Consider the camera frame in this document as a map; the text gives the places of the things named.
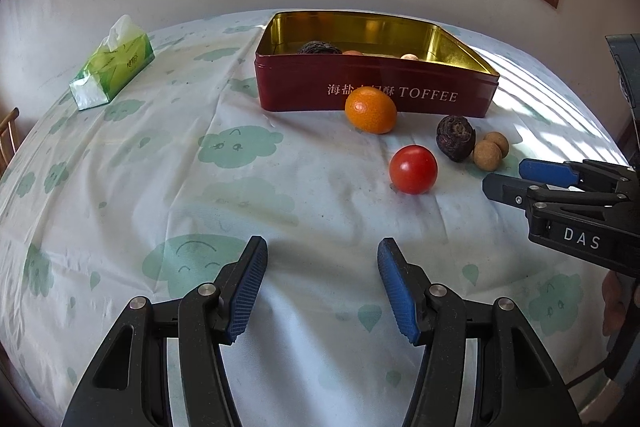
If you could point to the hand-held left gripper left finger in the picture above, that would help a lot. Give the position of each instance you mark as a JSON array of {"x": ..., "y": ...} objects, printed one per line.
[{"x": 247, "y": 292}]

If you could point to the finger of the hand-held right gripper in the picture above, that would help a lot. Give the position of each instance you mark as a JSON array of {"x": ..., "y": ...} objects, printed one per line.
[
  {"x": 547, "y": 173},
  {"x": 505, "y": 192}
]

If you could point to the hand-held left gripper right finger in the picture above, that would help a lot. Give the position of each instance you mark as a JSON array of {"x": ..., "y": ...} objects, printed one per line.
[{"x": 400, "y": 292}]

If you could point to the tan longan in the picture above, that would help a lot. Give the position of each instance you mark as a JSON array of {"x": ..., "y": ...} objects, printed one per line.
[
  {"x": 409, "y": 56},
  {"x": 499, "y": 141},
  {"x": 487, "y": 155}
]

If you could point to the red tomato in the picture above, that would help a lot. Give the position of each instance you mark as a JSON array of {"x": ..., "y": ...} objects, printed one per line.
[{"x": 413, "y": 169}]

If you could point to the small oval orange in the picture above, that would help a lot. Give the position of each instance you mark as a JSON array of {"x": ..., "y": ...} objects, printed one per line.
[{"x": 371, "y": 110}]

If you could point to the red metal tin box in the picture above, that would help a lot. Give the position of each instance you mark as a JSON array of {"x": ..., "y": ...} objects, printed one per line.
[{"x": 370, "y": 77}]

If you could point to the large dark water chestnut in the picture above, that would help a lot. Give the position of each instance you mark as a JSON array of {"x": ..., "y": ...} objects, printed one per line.
[{"x": 316, "y": 48}]

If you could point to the person's right hand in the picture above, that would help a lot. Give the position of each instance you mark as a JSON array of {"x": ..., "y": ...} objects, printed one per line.
[{"x": 612, "y": 304}]

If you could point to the green tissue box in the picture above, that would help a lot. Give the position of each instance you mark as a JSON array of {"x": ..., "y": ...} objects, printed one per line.
[{"x": 112, "y": 67}]

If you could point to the wooden chair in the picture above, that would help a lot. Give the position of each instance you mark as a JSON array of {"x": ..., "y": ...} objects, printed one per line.
[{"x": 7, "y": 137}]

